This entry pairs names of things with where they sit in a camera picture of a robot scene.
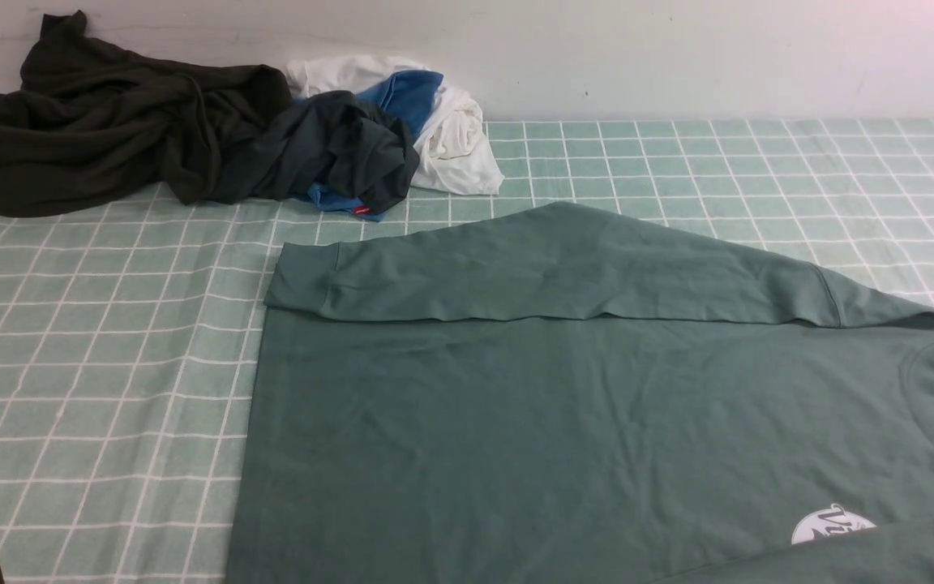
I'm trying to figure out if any green long-sleeved shirt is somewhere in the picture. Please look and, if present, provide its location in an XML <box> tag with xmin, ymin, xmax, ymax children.
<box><xmin>225</xmin><ymin>203</ymin><xmax>934</xmax><ymax>583</ymax></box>

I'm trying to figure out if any white crumpled garment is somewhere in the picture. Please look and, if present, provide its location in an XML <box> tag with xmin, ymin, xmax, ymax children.
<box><xmin>286</xmin><ymin>54</ymin><xmax>504</xmax><ymax>195</ymax></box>

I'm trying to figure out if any dark teal crumpled garment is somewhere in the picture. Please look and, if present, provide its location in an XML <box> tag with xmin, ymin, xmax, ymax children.
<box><xmin>207</xmin><ymin>90</ymin><xmax>419</xmax><ymax>213</ymax></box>

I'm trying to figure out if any blue crumpled garment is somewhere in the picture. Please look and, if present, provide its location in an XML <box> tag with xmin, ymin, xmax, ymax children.
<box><xmin>293</xmin><ymin>70</ymin><xmax>443</xmax><ymax>222</ymax></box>

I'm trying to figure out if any green checkered tablecloth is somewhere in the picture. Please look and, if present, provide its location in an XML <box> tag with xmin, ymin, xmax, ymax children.
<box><xmin>0</xmin><ymin>118</ymin><xmax>934</xmax><ymax>583</ymax></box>

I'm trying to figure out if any dark olive crumpled garment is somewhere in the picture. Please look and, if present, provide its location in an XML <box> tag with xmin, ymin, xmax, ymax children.
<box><xmin>0</xmin><ymin>11</ymin><xmax>292</xmax><ymax>218</ymax></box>

